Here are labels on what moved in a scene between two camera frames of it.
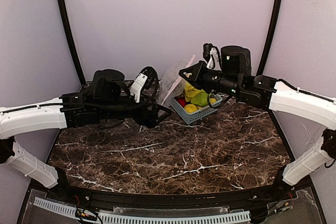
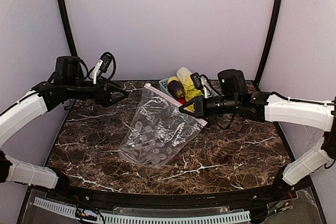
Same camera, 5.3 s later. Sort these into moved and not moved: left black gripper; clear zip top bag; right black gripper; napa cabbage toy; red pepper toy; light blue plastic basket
Moved: right black gripper; light blue plastic basket; clear zip top bag; left black gripper
Not moved: red pepper toy; napa cabbage toy
